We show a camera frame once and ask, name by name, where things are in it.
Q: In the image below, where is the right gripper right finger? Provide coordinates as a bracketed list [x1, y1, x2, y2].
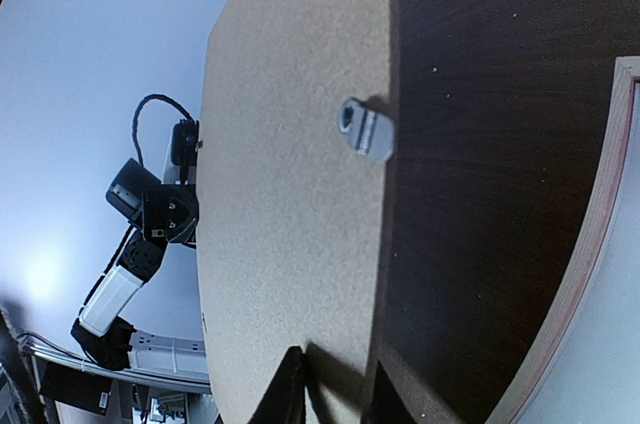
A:
[360, 362, 415, 424]

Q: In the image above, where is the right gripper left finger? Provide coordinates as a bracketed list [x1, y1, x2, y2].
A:
[248, 346, 306, 424]

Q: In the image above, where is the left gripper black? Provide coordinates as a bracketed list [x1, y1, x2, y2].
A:
[141, 184, 198, 245]

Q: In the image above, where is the brown backing board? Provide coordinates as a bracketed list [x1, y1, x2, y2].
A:
[197, 0, 399, 423]

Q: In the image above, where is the pink wooden picture frame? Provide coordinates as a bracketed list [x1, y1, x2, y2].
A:
[487, 56, 639, 423]

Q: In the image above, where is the dalmatian dog photo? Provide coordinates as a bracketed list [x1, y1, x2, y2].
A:
[520, 91, 639, 423]

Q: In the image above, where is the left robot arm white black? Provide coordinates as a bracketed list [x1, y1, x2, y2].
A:
[71, 158, 199, 371]

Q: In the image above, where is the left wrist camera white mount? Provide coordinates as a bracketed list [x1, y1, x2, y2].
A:
[162, 119, 200, 185]

